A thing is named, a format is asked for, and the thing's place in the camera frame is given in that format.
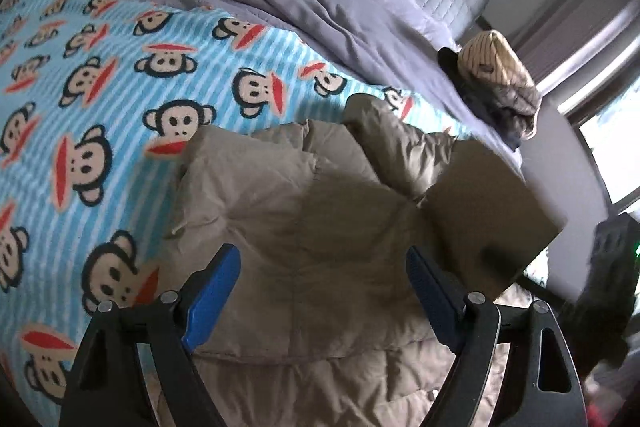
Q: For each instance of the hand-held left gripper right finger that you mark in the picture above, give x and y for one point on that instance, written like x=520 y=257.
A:
x=429 y=291

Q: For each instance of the blue monkey print blanket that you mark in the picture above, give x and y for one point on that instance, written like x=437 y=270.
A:
x=100 y=107

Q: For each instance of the window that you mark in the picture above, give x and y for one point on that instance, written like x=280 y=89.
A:
x=610 y=147

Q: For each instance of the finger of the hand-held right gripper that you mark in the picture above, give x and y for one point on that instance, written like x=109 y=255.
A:
x=542 y=289

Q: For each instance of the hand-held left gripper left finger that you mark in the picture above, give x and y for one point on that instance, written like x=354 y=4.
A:
x=210 y=302

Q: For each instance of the grey bed frame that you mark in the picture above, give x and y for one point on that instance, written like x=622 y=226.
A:
x=565 y=167

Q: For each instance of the beige down jacket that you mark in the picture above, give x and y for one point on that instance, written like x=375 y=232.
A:
x=300 y=217

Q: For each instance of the dark folded garment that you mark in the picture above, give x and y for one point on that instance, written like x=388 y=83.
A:
x=482 y=104

